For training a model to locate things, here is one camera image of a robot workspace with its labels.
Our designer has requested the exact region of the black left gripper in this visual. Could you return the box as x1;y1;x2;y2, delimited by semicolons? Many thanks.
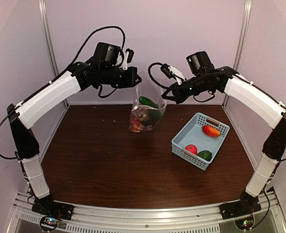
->
101;66;142;88

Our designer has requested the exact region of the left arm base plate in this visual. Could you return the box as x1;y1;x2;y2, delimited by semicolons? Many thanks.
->
32;200;74;220

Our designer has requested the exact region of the left aluminium frame post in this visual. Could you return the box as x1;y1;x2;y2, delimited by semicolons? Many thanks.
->
37;0;69;109

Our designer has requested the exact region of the dark purple eggplant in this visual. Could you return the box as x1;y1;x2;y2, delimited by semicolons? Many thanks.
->
137;109;162;127

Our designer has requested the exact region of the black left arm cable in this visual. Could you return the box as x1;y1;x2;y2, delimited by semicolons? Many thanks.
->
0;26;125;160

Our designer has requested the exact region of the green bell pepper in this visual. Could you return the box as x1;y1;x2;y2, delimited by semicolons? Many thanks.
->
197;150;212;161

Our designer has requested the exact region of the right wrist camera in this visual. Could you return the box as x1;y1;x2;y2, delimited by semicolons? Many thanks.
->
160;64;186;85

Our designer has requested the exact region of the right aluminium frame post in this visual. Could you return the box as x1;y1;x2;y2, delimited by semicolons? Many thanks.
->
221;0;252;107

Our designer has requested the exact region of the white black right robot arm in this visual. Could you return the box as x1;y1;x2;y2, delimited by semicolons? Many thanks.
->
160;51;286;215

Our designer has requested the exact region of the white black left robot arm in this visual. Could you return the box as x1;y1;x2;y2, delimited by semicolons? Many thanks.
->
7;42;142;216

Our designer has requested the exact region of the clear zip top bag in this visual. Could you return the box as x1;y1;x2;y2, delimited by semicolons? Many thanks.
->
129;71;167;132

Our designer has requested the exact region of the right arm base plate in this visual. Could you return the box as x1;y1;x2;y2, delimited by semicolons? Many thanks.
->
219;200;262;220

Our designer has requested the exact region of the red tomato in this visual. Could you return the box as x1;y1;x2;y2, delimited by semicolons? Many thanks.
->
185;144;198;155

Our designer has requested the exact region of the light blue plastic basket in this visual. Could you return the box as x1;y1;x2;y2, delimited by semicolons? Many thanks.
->
171;113;230;170

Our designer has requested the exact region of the aluminium frame post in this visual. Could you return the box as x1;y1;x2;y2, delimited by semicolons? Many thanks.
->
37;0;69;109
221;0;252;107

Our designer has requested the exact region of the green cucumber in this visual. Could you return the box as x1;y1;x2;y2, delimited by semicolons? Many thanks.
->
138;96;159;109

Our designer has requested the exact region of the front aluminium rail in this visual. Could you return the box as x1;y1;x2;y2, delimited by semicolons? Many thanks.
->
4;191;286;233

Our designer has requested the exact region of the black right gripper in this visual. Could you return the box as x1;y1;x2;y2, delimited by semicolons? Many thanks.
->
162;73;213;104

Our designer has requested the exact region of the orange red pepper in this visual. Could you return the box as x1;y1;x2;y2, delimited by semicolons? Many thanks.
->
202;125;221;138

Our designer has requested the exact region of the red peach bunch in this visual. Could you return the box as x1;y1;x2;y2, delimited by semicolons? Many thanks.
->
129;117;147;133

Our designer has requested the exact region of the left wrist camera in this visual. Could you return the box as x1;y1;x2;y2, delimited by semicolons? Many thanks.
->
120;49;135;70

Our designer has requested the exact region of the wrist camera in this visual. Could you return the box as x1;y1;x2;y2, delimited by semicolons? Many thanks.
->
160;64;186;85
120;49;135;70

